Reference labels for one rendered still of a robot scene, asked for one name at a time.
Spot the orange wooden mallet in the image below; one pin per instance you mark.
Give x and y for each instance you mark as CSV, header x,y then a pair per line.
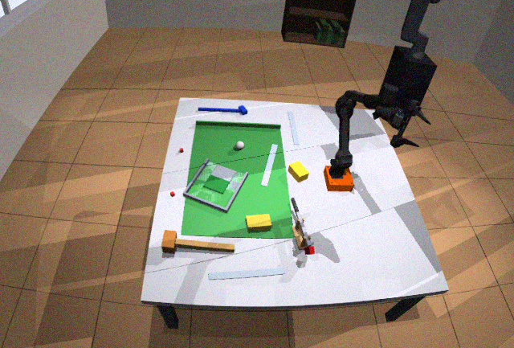
x,y
170,241

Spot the blue putter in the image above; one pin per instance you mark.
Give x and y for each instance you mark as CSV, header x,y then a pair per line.
x,y
240,109

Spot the green putting mat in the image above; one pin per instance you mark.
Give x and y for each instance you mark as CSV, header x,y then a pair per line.
x,y
218,143

